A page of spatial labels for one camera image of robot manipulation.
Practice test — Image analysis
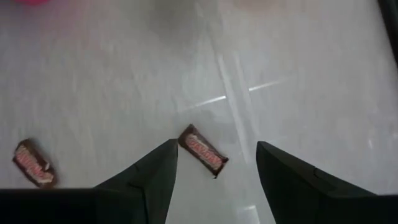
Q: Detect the black metal table frame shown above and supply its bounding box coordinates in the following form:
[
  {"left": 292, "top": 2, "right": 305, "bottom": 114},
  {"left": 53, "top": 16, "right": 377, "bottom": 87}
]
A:
[{"left": 377, "top": 0, "right": 398, "bottom": 68}]

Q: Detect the brown PayDay candy bar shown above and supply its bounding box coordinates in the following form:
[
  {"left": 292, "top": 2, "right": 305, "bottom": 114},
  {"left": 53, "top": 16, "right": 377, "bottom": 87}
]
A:
[
  {"left": 12, "top": 138, "right": 58, "bottom": 189},
  {"left": 177, "top": 123, "right": 230, "bottom": 179}
]

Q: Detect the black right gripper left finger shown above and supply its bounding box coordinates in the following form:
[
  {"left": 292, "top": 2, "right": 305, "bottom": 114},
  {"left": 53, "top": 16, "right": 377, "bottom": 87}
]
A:
[{"left": 0, "top": 138, "right": 178, "bottom": 224}]

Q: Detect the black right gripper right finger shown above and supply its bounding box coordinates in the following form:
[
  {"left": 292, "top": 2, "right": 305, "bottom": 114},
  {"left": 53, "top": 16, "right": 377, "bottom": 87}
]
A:
[{"left": 256, "top": 141, "right": 398, "bottom": 224}]

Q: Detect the pink plastic halloween bucket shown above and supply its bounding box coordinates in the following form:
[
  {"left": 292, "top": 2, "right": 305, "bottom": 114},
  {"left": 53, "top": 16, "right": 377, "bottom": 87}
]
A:
[{"left": 14, "top": 0, "right": 50, "bottom": 6}]

